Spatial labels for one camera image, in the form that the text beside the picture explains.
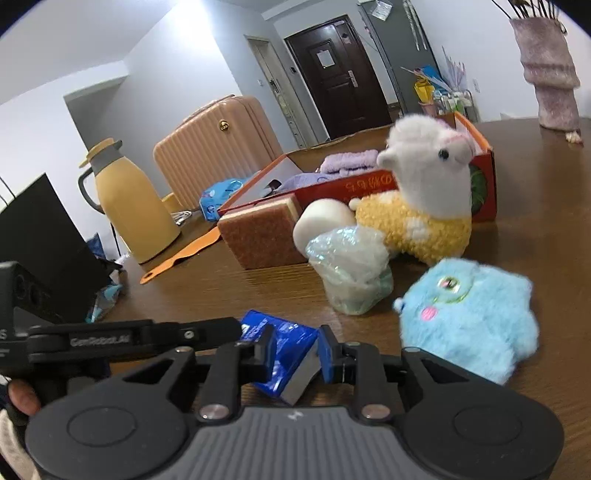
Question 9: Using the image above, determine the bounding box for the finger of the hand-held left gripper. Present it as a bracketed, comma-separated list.
[154, 318, 243, 354]

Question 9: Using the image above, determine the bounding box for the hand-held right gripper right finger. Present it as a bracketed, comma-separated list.
[318, 324, 491, 424]

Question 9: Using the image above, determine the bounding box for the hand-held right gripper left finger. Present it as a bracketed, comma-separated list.
[121, 323, 277, 422]

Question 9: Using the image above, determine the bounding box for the blue snack packet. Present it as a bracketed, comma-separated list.
[240, 309, 324, 407]

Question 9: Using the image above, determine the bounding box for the clear plastic bundle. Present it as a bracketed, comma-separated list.
[305, 226, 394, 316]

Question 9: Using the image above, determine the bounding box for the brown sponge block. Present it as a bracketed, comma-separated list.
[217, 193, 304, 271]

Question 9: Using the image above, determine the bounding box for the white foam ball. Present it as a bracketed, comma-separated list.
[293, 198, 356, 259]

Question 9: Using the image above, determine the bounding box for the blue fluffy plush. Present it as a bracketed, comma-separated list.
[392, 257, 541, 386]

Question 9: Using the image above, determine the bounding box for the red cardboard box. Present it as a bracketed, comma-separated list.
[217, 111, 498, 223]

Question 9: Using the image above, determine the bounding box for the white and yellow alpaca plush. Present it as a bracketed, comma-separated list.
[348, 114, 483, 266]

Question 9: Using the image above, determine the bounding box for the person's left hand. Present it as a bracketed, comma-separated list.
[6, 379, 42, 416]

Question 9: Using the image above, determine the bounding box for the blue snack wrapper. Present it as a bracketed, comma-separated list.
[84, 233, 124, 324]

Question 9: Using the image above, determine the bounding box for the black paper bag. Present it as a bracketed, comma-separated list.
[0, 173, 114, 324]

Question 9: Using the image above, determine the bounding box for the blue wet wipes packet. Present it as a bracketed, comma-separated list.
[199, 178, 262, 222]

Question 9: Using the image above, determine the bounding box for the yellow thermos jug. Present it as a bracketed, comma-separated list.
[78, 137, 182, 265]

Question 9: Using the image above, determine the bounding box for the peach ribbed suitcase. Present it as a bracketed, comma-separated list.
[153, 95, 283, 210]

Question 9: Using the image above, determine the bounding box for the white interior door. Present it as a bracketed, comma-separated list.
[247, 36, 319, 148]

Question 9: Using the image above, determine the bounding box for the dark brown entrance door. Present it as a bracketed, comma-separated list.
[284, 15, 393, 140]

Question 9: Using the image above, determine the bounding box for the cart with bottles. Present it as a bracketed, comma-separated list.
[431, 90, 476, 121]

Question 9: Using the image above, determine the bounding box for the blue bag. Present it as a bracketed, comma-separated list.
[418, 65, 446, 88]

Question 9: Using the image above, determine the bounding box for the grey refrigerator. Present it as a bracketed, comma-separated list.
[358, 0, 444, 116]

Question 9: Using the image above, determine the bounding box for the purple folded umbrella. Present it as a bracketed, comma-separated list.
[441, 46, 467, 90]

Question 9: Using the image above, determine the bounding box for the folded white umbrella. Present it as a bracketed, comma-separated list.
[401, 0, 423, 51]

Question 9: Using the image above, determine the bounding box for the pink textured vase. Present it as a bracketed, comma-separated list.
[509, 16, 581, 131]

